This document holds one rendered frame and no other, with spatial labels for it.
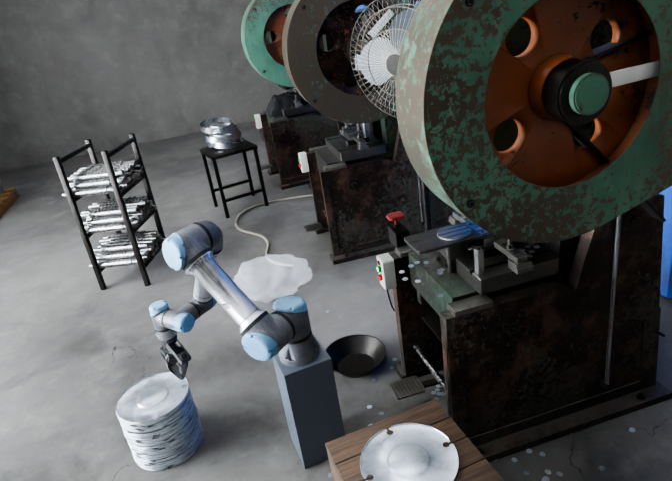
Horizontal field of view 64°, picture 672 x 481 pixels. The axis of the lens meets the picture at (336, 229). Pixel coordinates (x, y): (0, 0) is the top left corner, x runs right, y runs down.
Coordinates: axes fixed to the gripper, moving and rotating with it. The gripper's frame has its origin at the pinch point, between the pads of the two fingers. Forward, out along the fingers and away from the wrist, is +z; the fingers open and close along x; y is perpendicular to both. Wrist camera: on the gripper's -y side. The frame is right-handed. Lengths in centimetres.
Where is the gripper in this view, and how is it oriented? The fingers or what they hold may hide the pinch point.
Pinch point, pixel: (182, 377)
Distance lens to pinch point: 243.3
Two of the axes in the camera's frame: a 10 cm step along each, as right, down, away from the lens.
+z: 1.4, 9.1, 4.0
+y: -6.6, -2.2, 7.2
